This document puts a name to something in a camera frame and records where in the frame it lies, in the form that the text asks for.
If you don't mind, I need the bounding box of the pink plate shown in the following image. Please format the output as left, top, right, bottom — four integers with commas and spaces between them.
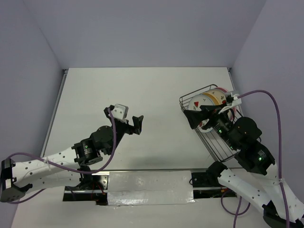
216, 87, 237, 121

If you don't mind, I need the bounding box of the white strawberry plate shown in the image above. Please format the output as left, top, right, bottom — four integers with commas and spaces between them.
209, 88, 226, 104
188, 94, 215, 133

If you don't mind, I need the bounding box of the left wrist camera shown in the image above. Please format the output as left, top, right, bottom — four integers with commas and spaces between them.
111, 104, 129, 123

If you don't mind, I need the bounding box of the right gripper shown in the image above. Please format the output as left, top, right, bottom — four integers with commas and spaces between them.
182, 101, 237, 149

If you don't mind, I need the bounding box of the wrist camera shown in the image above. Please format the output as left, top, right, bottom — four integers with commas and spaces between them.
111, 104, 129, 123
219, 91, 242, 114

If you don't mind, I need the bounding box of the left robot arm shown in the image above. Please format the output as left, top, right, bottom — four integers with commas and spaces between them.
0, 104, 144, 204

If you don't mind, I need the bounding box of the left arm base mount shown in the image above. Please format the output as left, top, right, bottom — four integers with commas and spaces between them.
63, 171, 110, 206

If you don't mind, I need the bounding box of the purple cable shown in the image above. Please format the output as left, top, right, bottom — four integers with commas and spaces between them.
4, 108, 117, 205
220, 89, 291, 228

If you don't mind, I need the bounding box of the silver taped panel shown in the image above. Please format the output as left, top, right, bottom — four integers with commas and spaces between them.
107, 171, 195, 206

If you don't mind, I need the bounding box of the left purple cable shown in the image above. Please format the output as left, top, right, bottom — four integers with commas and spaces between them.
4, 108, 117, 205

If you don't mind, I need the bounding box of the yellow plate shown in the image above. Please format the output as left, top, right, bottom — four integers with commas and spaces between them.
202, 93, 220, 105

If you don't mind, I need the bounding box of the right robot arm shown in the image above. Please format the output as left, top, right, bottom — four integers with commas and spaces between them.
183, 105, 304, 228

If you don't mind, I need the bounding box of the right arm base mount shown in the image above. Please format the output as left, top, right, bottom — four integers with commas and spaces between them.
189, 171, 237, 200

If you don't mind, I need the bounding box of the wire dish rack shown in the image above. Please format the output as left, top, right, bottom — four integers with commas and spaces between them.
179, 84, 237, 162

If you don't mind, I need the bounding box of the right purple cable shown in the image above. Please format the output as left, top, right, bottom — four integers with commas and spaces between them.
220, 89, 291, 228

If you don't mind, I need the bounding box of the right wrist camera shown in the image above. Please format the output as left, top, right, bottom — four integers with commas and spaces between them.
219, 91, 242, 114

